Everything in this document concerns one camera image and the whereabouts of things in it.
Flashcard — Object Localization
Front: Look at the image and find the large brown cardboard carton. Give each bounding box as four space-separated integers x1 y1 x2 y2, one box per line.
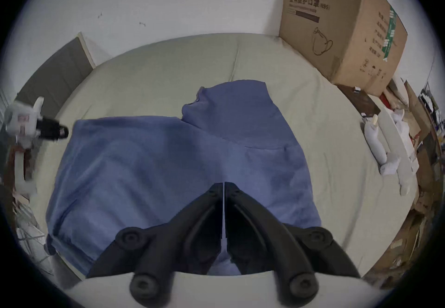
279 0 408 97

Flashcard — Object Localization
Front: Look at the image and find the white cloth bundle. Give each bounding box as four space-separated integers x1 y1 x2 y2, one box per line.
363 109 420 197

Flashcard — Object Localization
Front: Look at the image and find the grey padded headboard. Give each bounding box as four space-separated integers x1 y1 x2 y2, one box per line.
16 32 96 120

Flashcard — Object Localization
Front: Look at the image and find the blue shirt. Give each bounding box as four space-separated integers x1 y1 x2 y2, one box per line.
45 80 322 277

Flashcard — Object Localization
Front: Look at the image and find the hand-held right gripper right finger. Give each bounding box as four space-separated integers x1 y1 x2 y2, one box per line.
225 182 361 304

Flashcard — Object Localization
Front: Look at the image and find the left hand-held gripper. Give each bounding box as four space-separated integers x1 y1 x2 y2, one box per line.
5 96 69 197

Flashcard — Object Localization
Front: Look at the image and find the bed with beige sheet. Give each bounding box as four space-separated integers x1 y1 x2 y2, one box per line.
44 33 419 287

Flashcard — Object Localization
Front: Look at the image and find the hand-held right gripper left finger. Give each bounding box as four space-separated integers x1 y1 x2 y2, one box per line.
86 182 223 301

